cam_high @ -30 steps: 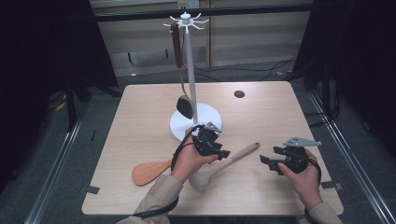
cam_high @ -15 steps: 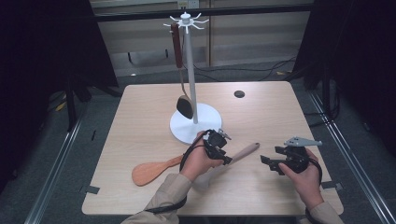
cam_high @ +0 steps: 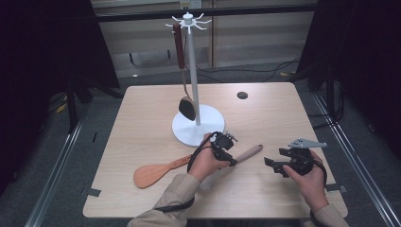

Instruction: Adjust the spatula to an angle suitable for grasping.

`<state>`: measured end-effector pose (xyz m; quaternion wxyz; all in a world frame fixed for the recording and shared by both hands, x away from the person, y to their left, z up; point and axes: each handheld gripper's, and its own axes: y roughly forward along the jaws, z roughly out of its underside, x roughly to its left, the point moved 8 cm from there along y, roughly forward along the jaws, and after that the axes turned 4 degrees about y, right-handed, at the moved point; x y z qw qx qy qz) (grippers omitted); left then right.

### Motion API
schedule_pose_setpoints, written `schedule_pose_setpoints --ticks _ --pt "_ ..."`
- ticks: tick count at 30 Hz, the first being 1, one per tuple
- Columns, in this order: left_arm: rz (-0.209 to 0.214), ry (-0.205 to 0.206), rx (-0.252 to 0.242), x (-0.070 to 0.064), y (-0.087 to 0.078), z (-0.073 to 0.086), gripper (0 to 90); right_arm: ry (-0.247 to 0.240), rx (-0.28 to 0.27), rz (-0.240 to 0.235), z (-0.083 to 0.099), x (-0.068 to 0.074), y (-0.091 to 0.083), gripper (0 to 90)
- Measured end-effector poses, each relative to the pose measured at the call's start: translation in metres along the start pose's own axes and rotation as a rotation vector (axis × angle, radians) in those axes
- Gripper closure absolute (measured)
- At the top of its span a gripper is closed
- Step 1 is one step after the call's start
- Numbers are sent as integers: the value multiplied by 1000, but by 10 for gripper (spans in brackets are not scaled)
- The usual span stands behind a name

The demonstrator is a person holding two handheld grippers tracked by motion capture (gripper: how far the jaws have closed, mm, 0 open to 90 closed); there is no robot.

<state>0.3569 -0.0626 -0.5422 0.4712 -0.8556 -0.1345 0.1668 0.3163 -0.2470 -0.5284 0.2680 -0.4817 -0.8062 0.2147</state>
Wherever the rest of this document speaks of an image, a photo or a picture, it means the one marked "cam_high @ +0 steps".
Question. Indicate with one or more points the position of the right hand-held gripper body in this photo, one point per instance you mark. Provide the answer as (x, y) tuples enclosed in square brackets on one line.
[(301, 162)]

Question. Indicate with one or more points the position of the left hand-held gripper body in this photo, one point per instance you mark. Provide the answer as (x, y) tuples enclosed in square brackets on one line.
[(223, 143)]

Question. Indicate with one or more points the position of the white utensil rack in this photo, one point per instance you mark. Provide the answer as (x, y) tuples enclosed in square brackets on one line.
[(205, 129)]

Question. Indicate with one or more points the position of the person's left hand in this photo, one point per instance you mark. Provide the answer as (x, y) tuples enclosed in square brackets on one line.
[(203, 164)]

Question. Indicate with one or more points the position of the person's right hand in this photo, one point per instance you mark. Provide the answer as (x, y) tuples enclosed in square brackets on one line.
[(312, 189)]

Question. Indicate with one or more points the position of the grey tape piece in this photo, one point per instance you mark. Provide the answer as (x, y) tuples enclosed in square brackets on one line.
[(93, 192), (336, 188)]

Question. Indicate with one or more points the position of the dark round table grommet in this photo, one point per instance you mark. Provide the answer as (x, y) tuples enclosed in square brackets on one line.
[(242, 95)]

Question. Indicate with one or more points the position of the black curtain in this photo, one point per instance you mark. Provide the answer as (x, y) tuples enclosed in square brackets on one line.
[(362, 56), (38, 63)]

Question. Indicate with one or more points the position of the black stand leg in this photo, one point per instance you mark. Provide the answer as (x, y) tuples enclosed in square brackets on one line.
[(72, 107)]

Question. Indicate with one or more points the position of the metal floor rail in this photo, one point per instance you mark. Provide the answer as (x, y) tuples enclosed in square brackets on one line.
[(53, 176), (356, 160)]

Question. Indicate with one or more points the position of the white wall socket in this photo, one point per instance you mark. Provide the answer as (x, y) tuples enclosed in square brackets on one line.
[(193, 3)]

